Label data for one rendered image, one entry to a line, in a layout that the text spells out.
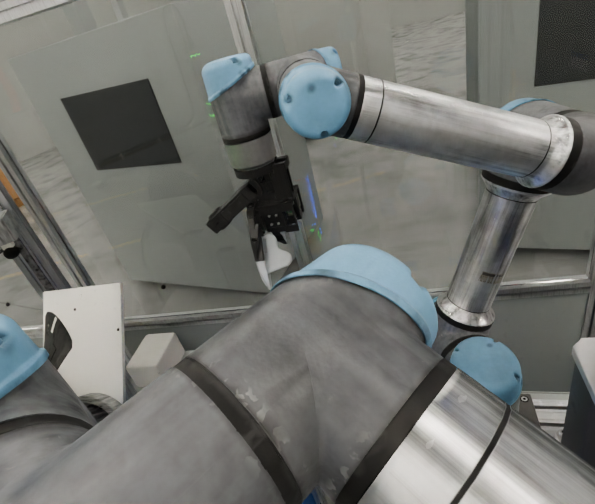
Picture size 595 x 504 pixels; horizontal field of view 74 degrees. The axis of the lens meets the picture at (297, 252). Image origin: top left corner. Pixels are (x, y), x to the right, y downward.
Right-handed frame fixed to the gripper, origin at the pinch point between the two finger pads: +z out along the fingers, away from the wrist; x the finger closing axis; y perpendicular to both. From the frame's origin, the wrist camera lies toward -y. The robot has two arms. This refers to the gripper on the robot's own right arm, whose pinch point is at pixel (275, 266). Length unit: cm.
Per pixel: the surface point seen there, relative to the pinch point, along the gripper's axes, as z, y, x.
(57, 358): 6.6, -43.8, -13.4
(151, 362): 51, -64, 26
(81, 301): 15, -64, 16
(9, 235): -5, -81, 23
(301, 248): 24, -7, 45
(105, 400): 33, -54, -3
